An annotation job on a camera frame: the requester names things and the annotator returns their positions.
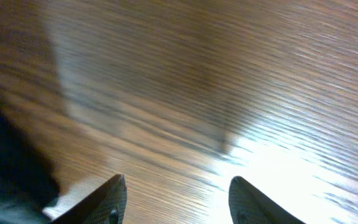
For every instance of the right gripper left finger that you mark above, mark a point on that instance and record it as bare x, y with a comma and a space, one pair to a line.
105, 205

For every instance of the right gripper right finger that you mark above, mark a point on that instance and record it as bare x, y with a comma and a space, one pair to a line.
248, 205

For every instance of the black t-shirt white lettering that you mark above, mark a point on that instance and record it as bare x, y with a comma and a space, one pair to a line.
26, 182

